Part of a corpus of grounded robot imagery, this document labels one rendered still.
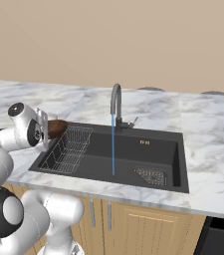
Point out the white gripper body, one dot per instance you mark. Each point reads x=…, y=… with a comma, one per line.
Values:
x=45, y=127

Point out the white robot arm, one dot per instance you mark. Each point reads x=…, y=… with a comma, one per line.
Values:
x=4, y=166

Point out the brown bowl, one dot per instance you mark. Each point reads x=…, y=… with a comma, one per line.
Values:
x=57, y=128

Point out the black kitchen sink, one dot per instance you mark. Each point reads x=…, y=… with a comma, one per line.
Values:
x=130, y=156

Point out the triangular sink strainer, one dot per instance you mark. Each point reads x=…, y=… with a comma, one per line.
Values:
x=152, y=176

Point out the blue water stream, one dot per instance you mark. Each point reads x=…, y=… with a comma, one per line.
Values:
x=113, y=149

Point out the dark grey tap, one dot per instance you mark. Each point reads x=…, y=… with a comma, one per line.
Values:
x=116, y=96

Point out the wooden cupboard door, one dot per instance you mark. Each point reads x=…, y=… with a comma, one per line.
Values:
x=150, y=232
x=83, y=232

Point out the dark stool seat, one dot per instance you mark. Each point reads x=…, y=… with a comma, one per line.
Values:
x=215, y=93

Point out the black dishwasher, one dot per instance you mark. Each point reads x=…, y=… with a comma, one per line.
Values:
x=219, y=237

